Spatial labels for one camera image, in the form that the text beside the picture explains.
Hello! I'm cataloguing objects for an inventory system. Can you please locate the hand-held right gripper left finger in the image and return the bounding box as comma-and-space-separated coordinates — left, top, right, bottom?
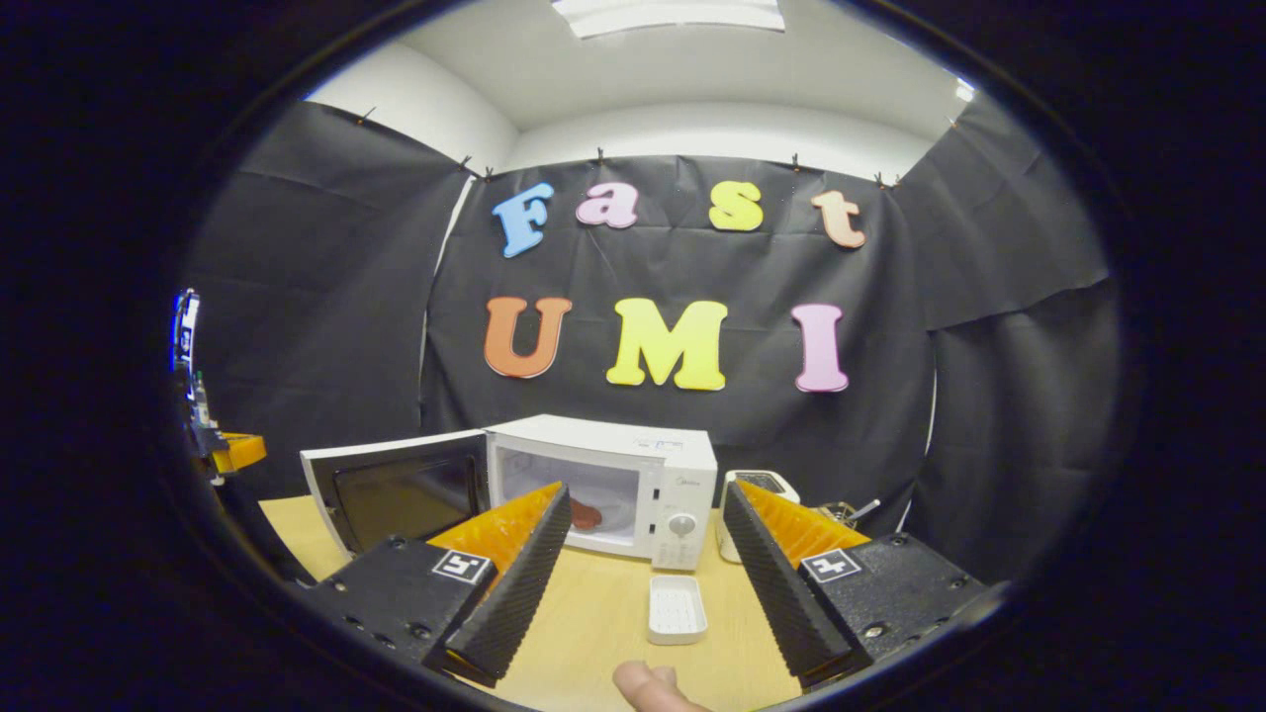
289, 482, 573, 688

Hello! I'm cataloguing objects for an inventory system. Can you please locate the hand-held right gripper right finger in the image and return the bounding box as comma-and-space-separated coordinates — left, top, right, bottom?
722, 479, 990, 690

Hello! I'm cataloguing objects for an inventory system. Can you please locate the white microwave oven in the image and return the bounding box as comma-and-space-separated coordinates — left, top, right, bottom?
300, 414, 719, 572

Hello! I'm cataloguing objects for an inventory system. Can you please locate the white ribbed tray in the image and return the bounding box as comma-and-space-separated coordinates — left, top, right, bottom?
648, 576, 709, 647

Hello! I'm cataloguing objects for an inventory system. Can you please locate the white toaster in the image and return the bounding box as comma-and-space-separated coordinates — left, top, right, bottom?
714, 470, 801, 565

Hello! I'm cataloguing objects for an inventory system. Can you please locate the large ceiling light panel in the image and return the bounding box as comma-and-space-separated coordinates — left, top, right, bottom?
551, 0, 786, 40

